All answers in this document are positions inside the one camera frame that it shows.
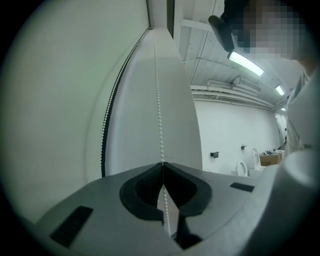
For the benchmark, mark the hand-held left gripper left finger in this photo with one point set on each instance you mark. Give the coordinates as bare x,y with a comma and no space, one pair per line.
105,215

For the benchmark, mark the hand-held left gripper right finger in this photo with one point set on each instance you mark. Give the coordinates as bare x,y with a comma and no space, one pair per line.
220,200

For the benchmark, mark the white roller blind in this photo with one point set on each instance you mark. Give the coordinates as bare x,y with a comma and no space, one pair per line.
62,87

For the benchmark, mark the white toilet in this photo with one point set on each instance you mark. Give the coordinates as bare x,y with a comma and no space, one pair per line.
242,168
255,156

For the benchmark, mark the brown cardboard box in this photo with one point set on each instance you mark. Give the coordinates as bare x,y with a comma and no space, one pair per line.
271,159

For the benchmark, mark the person's light shirt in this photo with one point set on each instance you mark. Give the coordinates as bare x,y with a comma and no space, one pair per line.
295,190

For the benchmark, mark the white ceiling pipes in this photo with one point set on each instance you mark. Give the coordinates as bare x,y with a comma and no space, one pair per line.
225,86

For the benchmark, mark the ceiling air vent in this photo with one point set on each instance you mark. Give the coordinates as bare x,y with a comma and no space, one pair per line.
250,85

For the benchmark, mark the person's head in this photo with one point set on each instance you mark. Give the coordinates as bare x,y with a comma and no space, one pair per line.
270,27

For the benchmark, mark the black wall holder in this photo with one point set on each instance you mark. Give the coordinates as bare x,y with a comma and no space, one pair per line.
215,154
243,147

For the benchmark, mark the black head-worn camera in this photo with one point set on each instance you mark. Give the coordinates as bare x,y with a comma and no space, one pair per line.
222,30

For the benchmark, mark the black frame strip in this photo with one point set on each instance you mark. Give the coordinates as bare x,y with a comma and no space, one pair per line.
170,17

